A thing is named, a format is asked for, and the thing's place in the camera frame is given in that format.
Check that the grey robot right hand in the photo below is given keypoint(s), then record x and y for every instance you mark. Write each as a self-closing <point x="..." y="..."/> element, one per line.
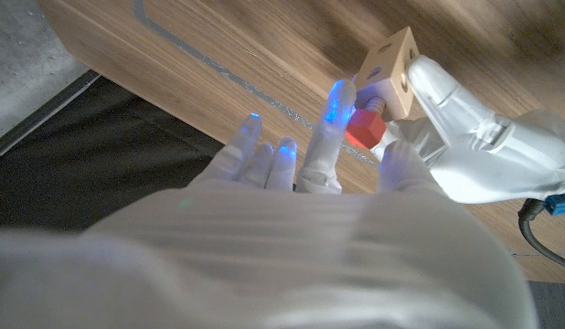
<point x="264" y="265"/>

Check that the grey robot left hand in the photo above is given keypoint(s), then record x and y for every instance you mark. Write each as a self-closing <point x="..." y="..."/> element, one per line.
<point x="493" y="155"/>

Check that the red screw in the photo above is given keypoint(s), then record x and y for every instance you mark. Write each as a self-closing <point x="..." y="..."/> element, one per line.
<point x="365" y="129"/>

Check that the wooden block with holes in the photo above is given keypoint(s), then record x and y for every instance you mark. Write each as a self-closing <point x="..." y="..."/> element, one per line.
<point x="392" y="68"/>

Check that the black backdrop curtain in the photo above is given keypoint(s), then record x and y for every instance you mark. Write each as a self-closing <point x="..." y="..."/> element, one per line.
<point x="104" y="160"/>

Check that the grey tape outline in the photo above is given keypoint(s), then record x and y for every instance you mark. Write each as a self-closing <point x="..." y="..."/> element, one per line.
<point x="218" y="68"/>

